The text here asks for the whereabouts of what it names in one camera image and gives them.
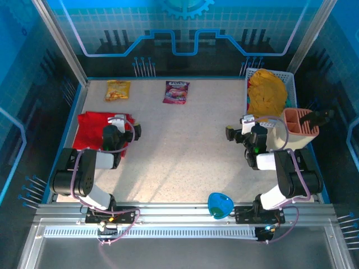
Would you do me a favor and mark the yellow t-shirt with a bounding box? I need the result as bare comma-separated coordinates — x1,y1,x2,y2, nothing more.
246,69,288,117

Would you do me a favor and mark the folded red t-shirt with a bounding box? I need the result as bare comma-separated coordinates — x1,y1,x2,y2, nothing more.
72,111,137,158

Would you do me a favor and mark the pink cream utensil holder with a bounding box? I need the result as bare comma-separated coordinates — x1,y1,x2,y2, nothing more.
265,108,320,152

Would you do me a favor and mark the yellow snack bag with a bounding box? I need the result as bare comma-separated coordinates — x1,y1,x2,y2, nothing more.
104,80,132,103

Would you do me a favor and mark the purple candy bag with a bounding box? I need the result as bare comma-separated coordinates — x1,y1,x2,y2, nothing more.
162,81,191,105

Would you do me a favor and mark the black knife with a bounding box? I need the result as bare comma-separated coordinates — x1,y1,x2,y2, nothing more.
314,109,336,120
299,113,330,126

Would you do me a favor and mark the white plastic basket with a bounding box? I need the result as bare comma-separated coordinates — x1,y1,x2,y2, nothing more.
242,68,297,127

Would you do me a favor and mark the blue rounded plastic disc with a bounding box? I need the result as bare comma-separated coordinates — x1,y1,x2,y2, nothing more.
207,192,235,220

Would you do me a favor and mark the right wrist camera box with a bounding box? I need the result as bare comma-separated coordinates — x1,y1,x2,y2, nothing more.
240,114,255,136

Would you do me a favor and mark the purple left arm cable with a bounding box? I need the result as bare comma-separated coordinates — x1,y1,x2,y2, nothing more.
71,113,141,246

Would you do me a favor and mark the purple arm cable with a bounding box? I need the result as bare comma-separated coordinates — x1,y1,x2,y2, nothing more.
243,115,312,244
71,113,141,246

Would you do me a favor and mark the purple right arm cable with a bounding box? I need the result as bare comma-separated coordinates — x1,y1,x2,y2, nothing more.
243,115,312,244

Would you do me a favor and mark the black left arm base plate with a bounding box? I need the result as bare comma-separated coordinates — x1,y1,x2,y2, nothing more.
84,205,141,225

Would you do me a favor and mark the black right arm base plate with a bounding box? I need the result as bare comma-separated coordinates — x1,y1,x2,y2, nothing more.
234,205,286,225

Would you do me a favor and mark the aluminium mounting rail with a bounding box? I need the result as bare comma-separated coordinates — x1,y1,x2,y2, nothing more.
33,202,337,224

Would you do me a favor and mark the white slotted cable duct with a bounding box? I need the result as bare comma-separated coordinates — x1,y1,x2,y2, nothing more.
43,226,259,239

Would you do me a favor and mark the aluminium frame post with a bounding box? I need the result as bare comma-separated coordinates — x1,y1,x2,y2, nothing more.
31,0,90,86
286,0,338,76

